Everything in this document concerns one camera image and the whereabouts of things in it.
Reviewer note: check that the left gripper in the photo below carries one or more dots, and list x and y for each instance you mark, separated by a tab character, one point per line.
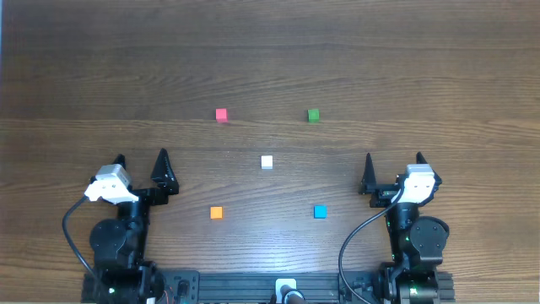
152	196

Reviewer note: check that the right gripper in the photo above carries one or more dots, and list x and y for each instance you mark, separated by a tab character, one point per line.
384	198

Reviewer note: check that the orange cube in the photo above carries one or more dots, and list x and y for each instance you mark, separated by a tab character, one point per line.
216	213

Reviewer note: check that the pink cube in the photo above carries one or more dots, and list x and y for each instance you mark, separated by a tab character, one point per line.
221	115

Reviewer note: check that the green cube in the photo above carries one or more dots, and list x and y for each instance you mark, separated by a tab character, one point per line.
313	115

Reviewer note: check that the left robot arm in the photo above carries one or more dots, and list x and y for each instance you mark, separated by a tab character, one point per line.
109	242

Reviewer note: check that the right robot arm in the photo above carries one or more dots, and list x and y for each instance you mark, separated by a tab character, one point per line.
426	240

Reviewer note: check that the blue cube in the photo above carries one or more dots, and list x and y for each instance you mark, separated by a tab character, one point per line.
320	212

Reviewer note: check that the white cube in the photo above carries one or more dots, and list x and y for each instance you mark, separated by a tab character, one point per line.
266	162

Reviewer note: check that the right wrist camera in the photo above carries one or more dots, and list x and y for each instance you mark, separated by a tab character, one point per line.
417	183

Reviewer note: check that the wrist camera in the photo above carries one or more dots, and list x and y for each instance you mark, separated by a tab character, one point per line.
417	183
110	183

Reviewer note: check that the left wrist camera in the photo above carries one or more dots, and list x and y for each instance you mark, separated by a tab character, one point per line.
110	183

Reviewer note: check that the mounting rail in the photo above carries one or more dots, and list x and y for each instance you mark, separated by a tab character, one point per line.
244	287

